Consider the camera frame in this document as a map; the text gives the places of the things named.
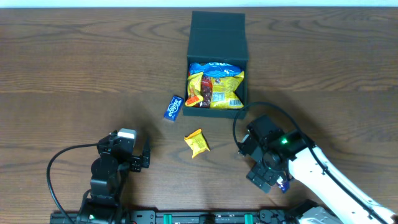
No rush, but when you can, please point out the dark blue chocolate bar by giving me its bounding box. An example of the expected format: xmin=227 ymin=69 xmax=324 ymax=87
xmin=276 ymin=177 xmax=290 ymax=194

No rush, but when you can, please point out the yellow Hacks candy bag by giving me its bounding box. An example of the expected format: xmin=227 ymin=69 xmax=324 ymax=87
xmin=210 ymin=72 xmax=244 ymax=110

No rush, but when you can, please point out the yellow orange snack packet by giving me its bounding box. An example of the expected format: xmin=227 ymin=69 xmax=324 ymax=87
xmin=185 ymin=72 xmax=203 ymax=107

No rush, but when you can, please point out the red Hacks candy bag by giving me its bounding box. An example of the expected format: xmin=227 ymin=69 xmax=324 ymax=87
xmin=199 ymin=76 xmax=213 ymax=108

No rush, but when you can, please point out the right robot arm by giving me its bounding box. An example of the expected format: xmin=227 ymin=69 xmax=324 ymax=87
xmin=239 ymin=116 xmax=397 ymax=223

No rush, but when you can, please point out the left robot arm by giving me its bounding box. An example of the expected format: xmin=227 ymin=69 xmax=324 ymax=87
xmin=76 ymin=128 xmax=150 ymax=224

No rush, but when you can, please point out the small yellow cracker packet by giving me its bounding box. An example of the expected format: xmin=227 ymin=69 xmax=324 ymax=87
xmin=184 ymin=129 xmax=210 ymax=159

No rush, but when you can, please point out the blue Eclipse mint box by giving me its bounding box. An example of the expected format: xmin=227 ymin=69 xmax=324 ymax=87
xmin=164 ymin=95 xmax=184 ymax=122

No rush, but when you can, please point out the dark green open box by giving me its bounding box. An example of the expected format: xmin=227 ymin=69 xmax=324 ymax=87
xmin=182 ymin=11 xmax=249 ymax=119

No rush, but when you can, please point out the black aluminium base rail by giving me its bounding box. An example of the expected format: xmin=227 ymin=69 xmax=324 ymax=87
xmin=68 ymin=210 xmax=298 ymax=224

